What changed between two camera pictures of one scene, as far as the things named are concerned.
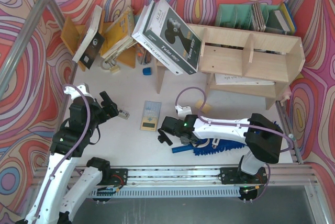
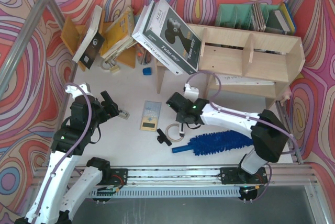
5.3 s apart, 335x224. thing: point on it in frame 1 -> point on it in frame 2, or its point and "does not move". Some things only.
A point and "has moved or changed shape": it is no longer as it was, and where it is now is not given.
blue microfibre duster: [204, 147] does not move
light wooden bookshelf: [261, 63] does not move
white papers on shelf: [223, 79] does not move
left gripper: [105, 107] does not move
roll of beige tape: [202, 145] has moved or changed shape
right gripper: [165, 129] -> [183, 117]
